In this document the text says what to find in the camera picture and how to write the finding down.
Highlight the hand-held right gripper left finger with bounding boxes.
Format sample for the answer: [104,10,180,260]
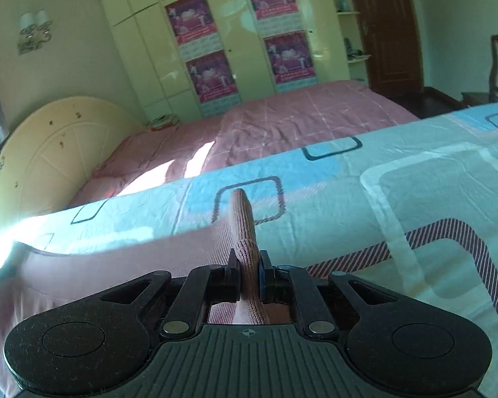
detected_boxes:
[101,249,238,339]

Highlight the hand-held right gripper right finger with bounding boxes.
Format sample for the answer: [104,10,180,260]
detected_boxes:
[260,250,400,337]

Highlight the pink sweatshirt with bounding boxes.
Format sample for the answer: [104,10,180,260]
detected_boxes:
[0,188,294,390]

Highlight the blue patterned bed sheet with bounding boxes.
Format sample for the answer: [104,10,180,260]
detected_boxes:
[0,101,498,398]

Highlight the cream wooden headboard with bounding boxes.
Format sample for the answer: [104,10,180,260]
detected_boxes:
[0,96,144,233]

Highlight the pink checked bed cover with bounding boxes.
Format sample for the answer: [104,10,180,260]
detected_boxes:
[68,80,421,209]

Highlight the stack of books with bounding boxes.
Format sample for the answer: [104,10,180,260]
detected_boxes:
[147,113,182,130]

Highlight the cream glossy wardrobe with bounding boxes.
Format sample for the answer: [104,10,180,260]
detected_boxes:
[90,0,368,119]

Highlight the cream corner shelves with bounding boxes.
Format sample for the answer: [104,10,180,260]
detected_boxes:
[324,0,373,84]

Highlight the brown wooden door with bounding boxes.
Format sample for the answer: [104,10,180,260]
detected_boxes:
[348,0,424,97]

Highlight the double wall lamp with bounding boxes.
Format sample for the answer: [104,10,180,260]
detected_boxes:
[17,8,53,55]

